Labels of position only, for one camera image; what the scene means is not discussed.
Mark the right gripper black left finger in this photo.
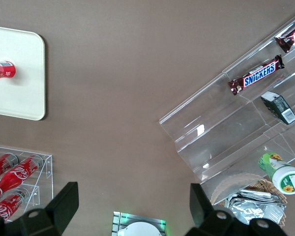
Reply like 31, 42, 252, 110
0, 181, 79, 236

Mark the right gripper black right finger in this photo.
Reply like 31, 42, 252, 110
184, 183, 288, 236

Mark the light wicker basket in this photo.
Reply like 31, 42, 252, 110
210, 173, 288, 228

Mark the beige plastic tray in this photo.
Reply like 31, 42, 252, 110
0, 25, 46, 121

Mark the clear acrylic bottle rack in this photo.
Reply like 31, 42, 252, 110
0, 145, 54, 222

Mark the red cola bottle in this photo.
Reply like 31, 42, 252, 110
0, 188, 30, 222
0, 154, 44, 206
0, 152, 20, 184

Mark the silver foil packet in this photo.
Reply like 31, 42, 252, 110
226, 189, 287, 226

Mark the green white drink bottle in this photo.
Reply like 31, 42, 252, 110
258, 152, 295, 196

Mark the clear acrylic stepped display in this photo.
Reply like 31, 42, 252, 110
159, 9, 295, 209

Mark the small black white box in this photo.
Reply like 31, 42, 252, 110
260, 90, 295, 125

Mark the brown Snickers bar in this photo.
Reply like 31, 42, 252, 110
274, 21, 295, 54
227, 54, 285, 96

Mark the red white yogurt cup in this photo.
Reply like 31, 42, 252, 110
0, 59, 17, 81

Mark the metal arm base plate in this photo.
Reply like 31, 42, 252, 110
112, 211, 167, 236

